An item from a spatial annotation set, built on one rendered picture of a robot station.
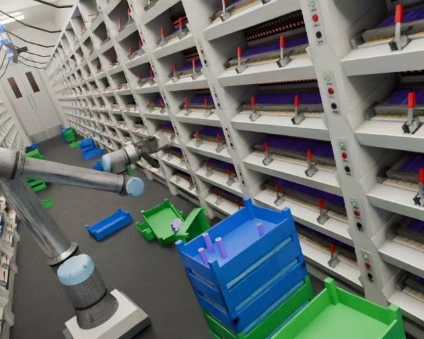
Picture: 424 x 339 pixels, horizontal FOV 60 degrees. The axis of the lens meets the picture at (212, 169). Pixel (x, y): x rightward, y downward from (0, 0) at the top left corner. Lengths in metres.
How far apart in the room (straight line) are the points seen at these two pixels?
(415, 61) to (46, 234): 1.54
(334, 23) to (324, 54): 0.08
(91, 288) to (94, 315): 0.12
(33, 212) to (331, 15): 1.39
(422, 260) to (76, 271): 1.27
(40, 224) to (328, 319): 1.25
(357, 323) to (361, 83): 0.62
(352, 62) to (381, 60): 0.08
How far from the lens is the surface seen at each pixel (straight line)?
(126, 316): 1.74
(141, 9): 2.28
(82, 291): 1.72
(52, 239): 1.83
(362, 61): 0.99
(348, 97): 1.06
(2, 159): 1.63
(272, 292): 1.15
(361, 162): 1.12
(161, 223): 2.53
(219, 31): 1.49
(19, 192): 1.77
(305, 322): 1.07
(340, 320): 1.08
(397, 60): 0.93
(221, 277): 1.01
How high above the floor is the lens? 1.07
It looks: 18 degrees down
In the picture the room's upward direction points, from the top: 19 degrees counter-clockwise
